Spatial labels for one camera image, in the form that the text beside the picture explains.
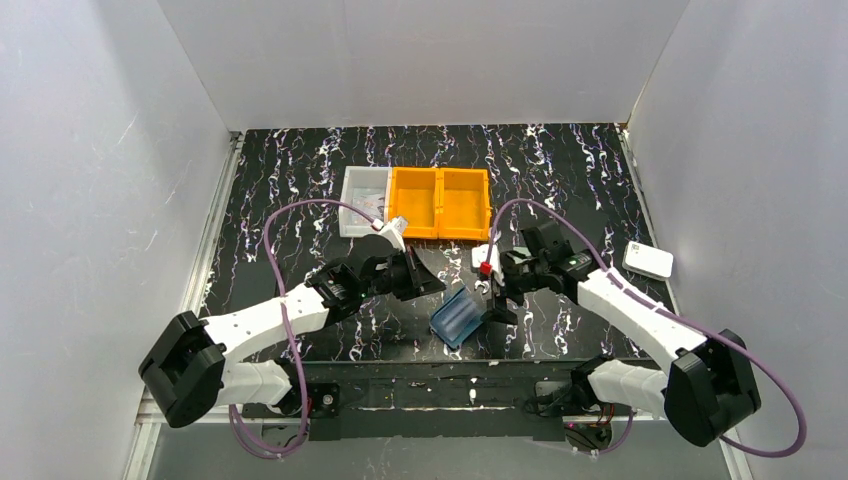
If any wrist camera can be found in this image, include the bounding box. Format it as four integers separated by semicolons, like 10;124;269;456
371;216;408;251
471;244;504;294

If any left orange bin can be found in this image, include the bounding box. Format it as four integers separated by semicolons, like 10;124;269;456
389;167;438;239

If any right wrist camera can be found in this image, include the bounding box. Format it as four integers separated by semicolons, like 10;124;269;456
471;244;504;294

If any white box with label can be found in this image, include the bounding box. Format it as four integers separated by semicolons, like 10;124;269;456
622;241;674;281

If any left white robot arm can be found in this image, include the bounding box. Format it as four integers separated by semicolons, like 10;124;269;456
138;247;446;428

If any blue card holder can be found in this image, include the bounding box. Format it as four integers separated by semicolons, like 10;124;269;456
429;287;484;350

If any white plastic bin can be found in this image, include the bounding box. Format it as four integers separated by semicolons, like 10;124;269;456
338;166;392;238

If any right orange bin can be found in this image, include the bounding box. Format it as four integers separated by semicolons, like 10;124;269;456
438;168;491;242

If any orange bin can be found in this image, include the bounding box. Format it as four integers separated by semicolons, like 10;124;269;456
438;168;491;242
389;167;438;239

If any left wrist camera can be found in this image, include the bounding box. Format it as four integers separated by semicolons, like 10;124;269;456
371;216;408;251

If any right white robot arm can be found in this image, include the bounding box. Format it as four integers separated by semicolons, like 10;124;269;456
472;221;761;447

